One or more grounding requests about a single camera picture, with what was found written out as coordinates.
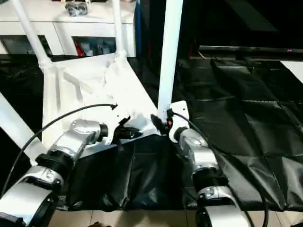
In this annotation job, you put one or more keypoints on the white plastic table top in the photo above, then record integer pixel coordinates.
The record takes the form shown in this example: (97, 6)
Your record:
(94, 78)

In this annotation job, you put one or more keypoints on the white plastic table leg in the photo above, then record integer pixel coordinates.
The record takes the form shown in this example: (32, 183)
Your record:
(118, 30)
(16, 125)
(169, 59)
(33, 37)

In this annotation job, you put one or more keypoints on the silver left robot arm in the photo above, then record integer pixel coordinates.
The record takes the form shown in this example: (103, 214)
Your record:
(75, 137)

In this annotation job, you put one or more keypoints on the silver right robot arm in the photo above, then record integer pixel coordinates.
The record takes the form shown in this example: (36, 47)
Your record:
(201, 156)

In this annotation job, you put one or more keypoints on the black plastic mat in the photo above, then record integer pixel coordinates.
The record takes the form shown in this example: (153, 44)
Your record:
(154, 179)

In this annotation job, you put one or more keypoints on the clear bag of dark parts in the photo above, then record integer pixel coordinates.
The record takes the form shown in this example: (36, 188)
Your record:
(76, 10)

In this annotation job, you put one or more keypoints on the white cabinet with glass doors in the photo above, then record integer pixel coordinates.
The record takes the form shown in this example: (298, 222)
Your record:
(28, 28)

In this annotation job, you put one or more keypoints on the white flat board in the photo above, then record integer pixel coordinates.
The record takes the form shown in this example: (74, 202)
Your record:
(293, 71)

